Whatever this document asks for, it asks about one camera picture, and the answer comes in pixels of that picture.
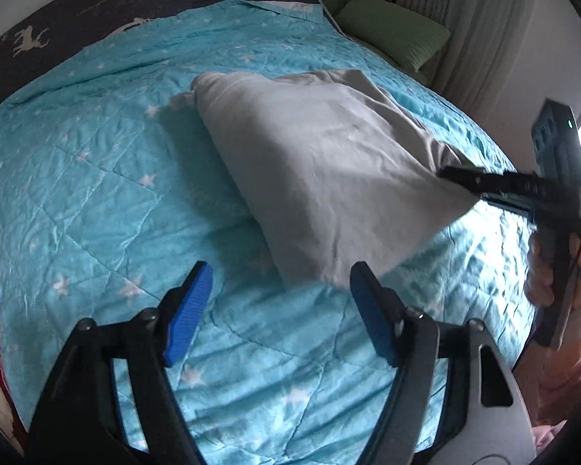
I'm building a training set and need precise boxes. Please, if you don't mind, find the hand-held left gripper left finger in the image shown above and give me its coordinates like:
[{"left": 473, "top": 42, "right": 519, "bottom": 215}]
[{"left": 26, "top": 260, "right": 214, "bottom": 465}]

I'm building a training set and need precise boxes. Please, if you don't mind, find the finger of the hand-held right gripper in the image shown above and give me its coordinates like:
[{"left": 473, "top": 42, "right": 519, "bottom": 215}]
[
  {"left": 438, "top": 167, "right": 538, "bottom": 195},
  {"left": 479, "top": 192, "right": 539, "bottom": 218}
]

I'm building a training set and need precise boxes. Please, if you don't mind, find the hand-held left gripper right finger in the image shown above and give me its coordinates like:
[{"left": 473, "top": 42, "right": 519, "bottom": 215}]
[{"left": 349, "top": 262, "right": 533, "bottom": 465}]

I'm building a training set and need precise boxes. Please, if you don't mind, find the grey pillowcase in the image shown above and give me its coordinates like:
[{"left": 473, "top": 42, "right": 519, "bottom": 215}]
[{"left": 168, "top": 70, "right": 480, "bottom": 289}]

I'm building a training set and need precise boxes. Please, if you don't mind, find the person's right forearm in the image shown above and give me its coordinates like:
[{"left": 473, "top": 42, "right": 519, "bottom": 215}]
[{"left": 513, "top": 320, "right": 581, "bottom": 449}]

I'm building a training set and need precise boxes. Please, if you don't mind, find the person's right hand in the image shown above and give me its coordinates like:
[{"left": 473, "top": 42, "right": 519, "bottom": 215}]
[{"left": 524, "top": 230, "right": 581, "bottom": 332}]

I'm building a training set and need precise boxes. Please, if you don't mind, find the turquoise star-print blanket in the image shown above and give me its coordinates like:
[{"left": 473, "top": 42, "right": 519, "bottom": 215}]
[{"left": 0, "top": 0, "right": 538, "bottom": 456}]

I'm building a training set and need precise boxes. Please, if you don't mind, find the white curtain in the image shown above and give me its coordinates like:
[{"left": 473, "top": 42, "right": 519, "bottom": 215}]
[{"left": 396, "top": 0, "right": 565, "bottom": 124}]

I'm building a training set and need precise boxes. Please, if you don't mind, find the dark deer-print blanket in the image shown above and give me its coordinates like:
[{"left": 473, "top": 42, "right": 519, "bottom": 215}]
[{"left": 0, "top": 0, "right": 320, "bottom": 122}]

